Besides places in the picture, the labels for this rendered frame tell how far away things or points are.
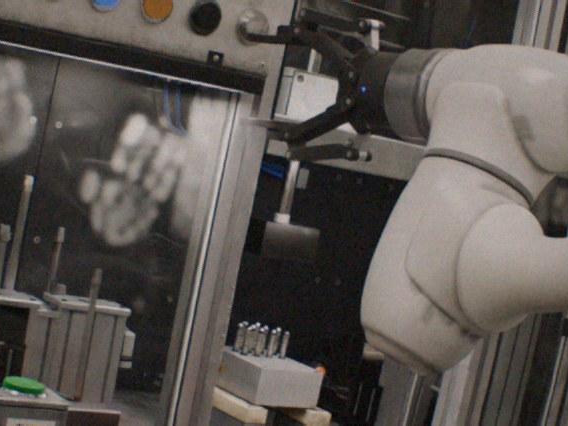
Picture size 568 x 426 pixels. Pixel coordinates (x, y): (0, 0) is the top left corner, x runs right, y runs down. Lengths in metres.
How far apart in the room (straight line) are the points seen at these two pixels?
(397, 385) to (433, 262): 0.89
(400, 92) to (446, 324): 0.23
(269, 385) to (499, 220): 0.70
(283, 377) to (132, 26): 0.54
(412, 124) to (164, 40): 0.33
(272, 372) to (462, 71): 0.66
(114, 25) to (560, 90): 0.50
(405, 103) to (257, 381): 0.60
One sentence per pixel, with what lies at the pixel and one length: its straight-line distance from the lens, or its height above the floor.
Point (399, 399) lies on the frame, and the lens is 1.91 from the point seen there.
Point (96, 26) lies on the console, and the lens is 1.34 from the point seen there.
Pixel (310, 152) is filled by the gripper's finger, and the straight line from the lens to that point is 1.30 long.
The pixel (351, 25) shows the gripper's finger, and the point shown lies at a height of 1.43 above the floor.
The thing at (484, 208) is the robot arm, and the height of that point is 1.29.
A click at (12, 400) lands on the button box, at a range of 1.23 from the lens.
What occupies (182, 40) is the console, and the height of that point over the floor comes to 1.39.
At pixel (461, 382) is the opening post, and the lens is 1.72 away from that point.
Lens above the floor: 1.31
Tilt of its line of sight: 3 degrees down
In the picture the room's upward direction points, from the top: 12 degrees clockwise
